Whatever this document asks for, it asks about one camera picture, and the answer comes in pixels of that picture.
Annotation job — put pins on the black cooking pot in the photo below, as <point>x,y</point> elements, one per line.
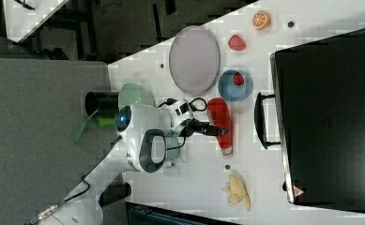
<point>101,103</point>

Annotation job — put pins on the plush strawberry in bowl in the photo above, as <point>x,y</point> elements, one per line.
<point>238,79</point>

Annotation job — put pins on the green slotted spatula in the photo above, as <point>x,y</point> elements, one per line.
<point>102,120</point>

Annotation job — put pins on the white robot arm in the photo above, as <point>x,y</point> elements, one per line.
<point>142,130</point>

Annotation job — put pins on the green oval colander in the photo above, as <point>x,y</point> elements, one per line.
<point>132,93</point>

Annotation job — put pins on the red plush ketchup bottle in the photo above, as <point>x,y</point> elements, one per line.
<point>218,113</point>

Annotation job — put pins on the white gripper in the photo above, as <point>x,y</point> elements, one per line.
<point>183,123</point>

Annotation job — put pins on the blue bowl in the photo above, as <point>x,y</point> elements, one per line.
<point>231,92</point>

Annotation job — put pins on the plush orange slice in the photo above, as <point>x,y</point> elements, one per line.
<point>261,20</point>

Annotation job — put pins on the plush strawberry on table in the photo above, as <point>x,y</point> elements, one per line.
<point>236,43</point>

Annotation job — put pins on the plush peeled banana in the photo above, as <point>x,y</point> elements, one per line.
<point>237,192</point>

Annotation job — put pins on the round grey plate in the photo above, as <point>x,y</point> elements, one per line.
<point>194,60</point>

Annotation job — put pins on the silver toaster oven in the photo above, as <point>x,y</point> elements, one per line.
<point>319,94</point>

